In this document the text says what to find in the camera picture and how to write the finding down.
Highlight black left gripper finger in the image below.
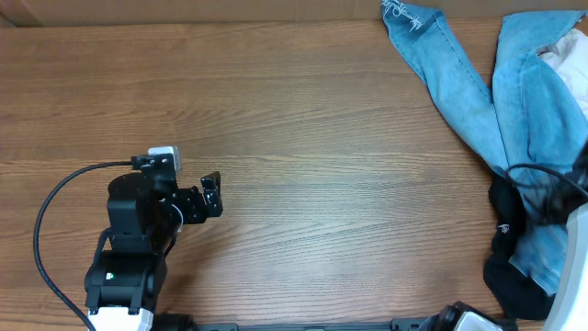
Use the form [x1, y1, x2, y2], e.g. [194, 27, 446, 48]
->
[200, 171, 221, 190]
[204, 188, 223, 217]

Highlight light blue denim jeans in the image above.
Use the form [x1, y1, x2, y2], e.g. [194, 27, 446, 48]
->
[379, 0, 588, 296]

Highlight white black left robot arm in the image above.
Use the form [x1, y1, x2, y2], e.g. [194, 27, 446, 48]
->
[85, 171, 223, 330]

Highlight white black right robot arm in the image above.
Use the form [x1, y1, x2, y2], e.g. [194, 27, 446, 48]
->
[420, 204, 587, 331]

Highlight brown cardboard back panel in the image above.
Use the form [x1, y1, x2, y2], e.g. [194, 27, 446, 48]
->
[1, 0, 587, 28]

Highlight black garment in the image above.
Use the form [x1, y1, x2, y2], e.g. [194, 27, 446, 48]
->
[483, 150, 587, 321]

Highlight white beige garment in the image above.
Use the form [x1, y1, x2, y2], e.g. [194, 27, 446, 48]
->
[538, 29, 588, 117]

